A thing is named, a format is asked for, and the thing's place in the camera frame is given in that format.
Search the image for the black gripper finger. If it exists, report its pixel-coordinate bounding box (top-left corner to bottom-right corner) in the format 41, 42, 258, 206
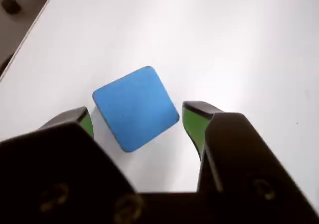
0, 106, 148, 224
181, 101, 319, 224

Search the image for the blue lego block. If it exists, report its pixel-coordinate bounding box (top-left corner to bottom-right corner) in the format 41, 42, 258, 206
92, 66, 180, 153

